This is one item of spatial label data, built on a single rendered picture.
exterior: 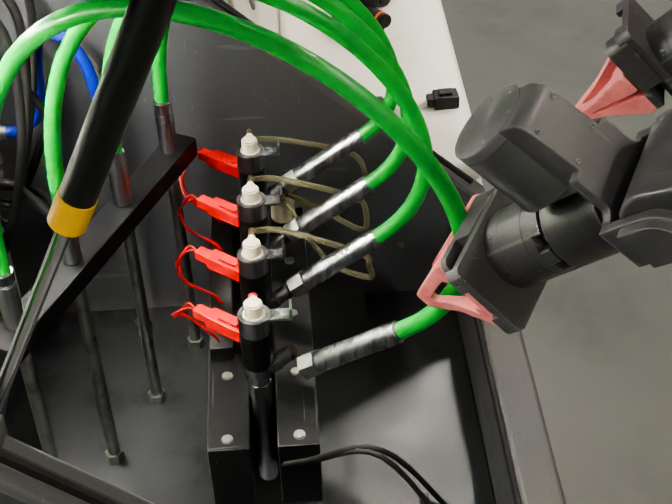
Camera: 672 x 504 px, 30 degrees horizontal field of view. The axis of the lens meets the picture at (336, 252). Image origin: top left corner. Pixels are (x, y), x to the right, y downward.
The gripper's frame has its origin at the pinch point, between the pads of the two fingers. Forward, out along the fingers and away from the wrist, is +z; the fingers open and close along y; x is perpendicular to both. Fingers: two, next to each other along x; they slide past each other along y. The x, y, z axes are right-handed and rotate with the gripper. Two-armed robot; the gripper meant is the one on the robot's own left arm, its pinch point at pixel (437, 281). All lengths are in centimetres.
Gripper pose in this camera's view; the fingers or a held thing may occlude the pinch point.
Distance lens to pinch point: 93.5
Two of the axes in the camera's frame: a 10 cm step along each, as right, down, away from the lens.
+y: -4.4, 7.2, -5.3
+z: -5.3, 2.8, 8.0
